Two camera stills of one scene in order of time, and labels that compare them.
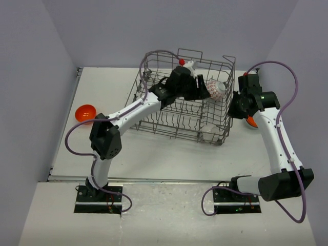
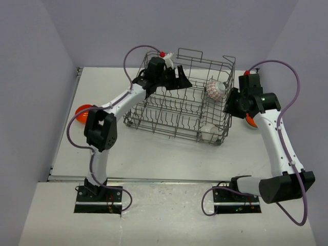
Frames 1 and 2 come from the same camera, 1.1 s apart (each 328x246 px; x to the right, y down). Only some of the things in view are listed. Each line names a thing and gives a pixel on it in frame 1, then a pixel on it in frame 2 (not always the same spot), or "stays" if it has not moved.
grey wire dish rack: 207,119 stays
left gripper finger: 203,91 → 184,82
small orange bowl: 251,121 stays
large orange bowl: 85,112 stays
